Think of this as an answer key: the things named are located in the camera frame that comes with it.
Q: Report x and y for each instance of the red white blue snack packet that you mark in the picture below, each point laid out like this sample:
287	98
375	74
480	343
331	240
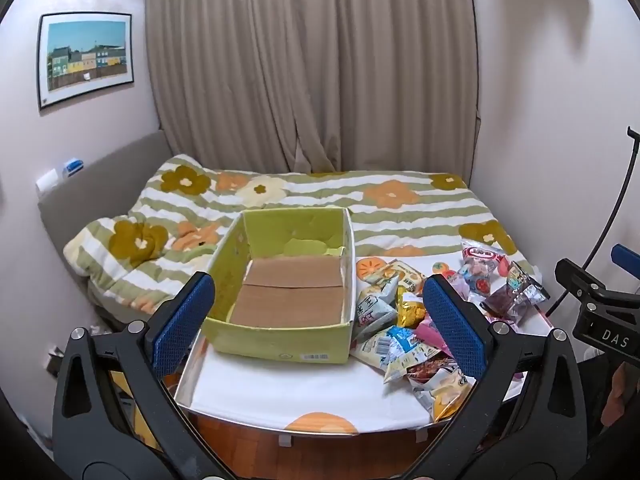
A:
482	255

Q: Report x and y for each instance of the framed picture of houses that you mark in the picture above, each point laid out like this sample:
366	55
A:
85	60

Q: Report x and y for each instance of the pink snack packet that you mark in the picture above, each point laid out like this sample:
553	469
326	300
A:
430	336

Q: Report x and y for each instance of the green cardboard box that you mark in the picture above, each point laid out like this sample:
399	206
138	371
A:
280	345

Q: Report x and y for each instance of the translucent packet with dark filling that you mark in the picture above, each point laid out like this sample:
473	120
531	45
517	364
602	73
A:
505	305

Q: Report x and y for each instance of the beige curtain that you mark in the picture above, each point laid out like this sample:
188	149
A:
300	60

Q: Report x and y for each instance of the white wall switch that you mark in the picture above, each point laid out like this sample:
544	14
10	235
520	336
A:
48	181

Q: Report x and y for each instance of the grey headboard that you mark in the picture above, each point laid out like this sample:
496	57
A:
100	185

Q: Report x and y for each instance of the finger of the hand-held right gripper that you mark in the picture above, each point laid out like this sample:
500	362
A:
629	258
580	280

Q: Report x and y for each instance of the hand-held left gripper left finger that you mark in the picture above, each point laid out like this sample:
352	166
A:
182	327

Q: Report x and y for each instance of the orange yellow snack packet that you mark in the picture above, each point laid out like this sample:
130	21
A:
402	274

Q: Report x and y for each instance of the gold foil snack packet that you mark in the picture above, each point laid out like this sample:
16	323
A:
410	310

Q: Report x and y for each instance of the white packet with green print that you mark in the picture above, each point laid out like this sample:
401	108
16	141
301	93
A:
375	310

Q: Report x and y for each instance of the blue and white small device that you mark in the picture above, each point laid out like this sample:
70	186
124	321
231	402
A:
73	167

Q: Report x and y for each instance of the brown orange snack packet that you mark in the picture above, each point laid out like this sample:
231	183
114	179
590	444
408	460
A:
440	390

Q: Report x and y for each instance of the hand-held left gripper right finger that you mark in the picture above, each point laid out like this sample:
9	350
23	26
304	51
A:
455	330

